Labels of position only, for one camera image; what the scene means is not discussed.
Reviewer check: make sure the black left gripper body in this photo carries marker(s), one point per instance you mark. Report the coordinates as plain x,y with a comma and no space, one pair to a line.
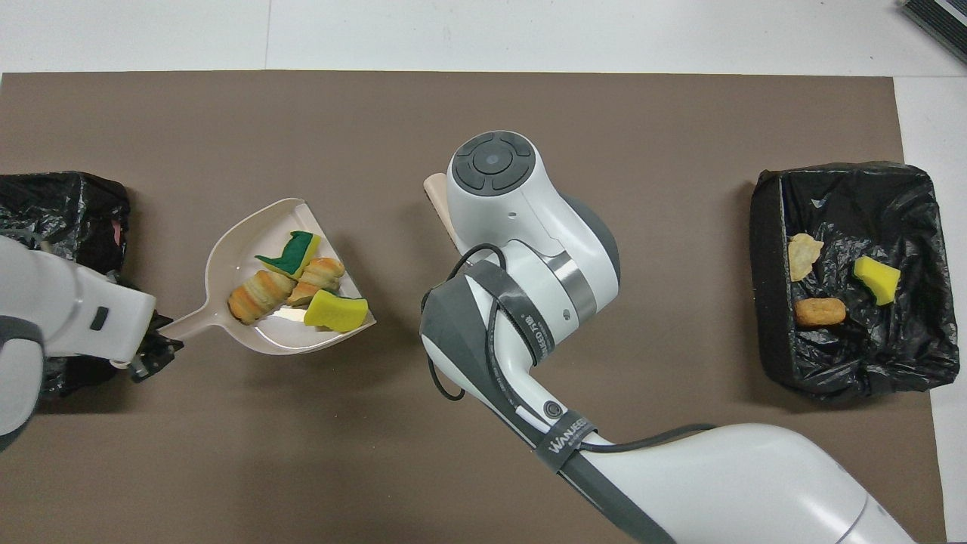
145,366

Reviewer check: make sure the pale flaky pastry piece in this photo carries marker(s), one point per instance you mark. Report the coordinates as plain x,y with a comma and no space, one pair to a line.
261,297

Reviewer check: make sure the beige plastic dustpan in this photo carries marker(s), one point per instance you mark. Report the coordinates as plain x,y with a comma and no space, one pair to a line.
249,249

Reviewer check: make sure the green yellow sponge piece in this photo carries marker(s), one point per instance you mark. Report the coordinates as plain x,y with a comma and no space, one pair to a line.
295,253

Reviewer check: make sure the golden croissant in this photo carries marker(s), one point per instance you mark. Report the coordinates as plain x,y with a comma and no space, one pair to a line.
804,255
321,276

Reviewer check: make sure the beige hand brush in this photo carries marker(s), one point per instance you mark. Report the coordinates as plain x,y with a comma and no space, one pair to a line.
442,200

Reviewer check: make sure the brown bread roll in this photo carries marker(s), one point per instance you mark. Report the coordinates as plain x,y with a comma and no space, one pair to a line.
820,311

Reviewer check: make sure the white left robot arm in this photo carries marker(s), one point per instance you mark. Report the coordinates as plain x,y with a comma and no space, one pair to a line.
45,302

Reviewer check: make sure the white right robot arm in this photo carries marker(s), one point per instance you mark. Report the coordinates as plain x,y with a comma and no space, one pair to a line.
529,249

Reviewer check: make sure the black bag lined bin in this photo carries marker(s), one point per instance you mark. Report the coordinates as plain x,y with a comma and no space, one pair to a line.
60,204
869,355

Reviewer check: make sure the brown table mat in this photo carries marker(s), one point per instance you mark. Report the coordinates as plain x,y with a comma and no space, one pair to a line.
302,453

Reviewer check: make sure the black ribbed object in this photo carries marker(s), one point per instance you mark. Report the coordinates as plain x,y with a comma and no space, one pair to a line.
940,23

